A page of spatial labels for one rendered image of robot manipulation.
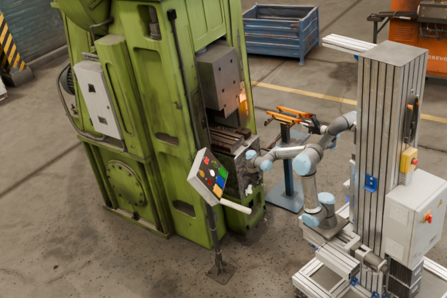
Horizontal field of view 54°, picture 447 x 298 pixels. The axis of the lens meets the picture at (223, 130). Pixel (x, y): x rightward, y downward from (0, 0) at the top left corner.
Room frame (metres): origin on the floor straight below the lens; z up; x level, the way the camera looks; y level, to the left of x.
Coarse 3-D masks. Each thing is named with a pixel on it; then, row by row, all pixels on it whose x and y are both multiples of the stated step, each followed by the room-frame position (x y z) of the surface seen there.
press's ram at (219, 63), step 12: (216, 48) 3.19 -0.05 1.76; (228, 48) 3.15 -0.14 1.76; (204, 60) 3.00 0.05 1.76; (216, 60) 2.96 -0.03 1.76; (228, 60) 3.06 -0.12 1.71; (204, 72) 2.98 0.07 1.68; (216, 72) 2.94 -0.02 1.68; (228, 72) 3.05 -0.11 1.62; (204, 84) 2.99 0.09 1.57; (216, 84) 2.93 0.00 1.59; (228, 84) 3.03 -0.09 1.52; (204, 96) 3.00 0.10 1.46; (216, 96) 2.93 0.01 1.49; (228, 96) 3.02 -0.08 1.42; (216, 108) 2.94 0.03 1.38
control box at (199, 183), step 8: (200, 152) 2.68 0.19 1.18; (208, 152) 2.68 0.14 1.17; (200, 160) 2.55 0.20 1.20; (216, 160) 2.68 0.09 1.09; (192, 168) 2.51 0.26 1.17; (200, 168) 2.48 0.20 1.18; (208, 168) 2.54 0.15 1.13; (216, 168) 2.61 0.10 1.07; (224, 168) 2.67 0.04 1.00; (192, 176) 2.40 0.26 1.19; (200, 176) 2.42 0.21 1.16; (208, 176) 2.47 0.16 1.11; (216, 176) 2.54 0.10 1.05; (192, 184) 2.39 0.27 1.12; (200, 184) 2.38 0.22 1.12; (208, 184) 2.41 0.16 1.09; (224, 184) 2.53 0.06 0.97; (200, 192) 2.38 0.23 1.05; (208, 192) 2.37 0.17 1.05; (208, 200) 2.37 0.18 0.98; (216, 200) 2.35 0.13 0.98
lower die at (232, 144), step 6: (210, 126) 3.33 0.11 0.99; (210, 132) 3.21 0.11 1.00; (222, 132) 3.18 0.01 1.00; (228, 132) 3.18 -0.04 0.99; (234, 132) 3.17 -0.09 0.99; (216, 138) 3.12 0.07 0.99; (222, 138) 3.11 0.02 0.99; (228, 138) 3.08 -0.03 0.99; (240, 138) 3.07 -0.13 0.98; (216, 144) 3.05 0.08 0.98; (222, 144) 3.03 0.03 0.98; (228, 144) 3.02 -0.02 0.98; (234, 144) 3.00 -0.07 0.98; (240, 144) 3.06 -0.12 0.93; (228, 150) 2.97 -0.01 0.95; (234, 150) 3.00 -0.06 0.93
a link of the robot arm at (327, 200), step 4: (324, 192) 2.19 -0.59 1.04; (320, 196) 2.15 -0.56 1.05; (324, 196) 2.15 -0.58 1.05; (328, 196) 2.14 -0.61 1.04; (332, 196) 2.14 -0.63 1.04; (320, 200) 2.11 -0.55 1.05; (324, 200) 2.10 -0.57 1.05; (328, 200) 2.10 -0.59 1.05; (332, 200) 2.10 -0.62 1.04; (324, 204) 2.09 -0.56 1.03; (328, 204) 2.09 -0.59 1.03; (332, 204) 2.10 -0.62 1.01; (328, 208) 2.07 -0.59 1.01; (332, 208) 2.09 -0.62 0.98; (328, 212) 2.06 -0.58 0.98; (332, 212) 2.09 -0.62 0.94; (328, 216) 2.09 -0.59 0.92
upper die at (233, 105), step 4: (236, 100) 3.09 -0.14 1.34; (228, 104) 3.00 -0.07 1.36; (232, 104) 3.04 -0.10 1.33; (236, 104) 3.08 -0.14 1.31; (208, 108) 3.06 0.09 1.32; (224, 108) 2.96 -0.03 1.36; (228, 108) 3.00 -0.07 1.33; (232, 108) 3.04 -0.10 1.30; (236, 108) 3.07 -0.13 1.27; (208, 112) 3.06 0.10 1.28; (212, 112) 3.04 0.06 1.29; (216, 112) 3.01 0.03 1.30; (220, 112) 2.98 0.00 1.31; (224, 112) 2.96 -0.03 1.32; (228, 112) 2.99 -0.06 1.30; (220, 116) 2.99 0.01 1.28; (224, 116) 2.96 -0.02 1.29
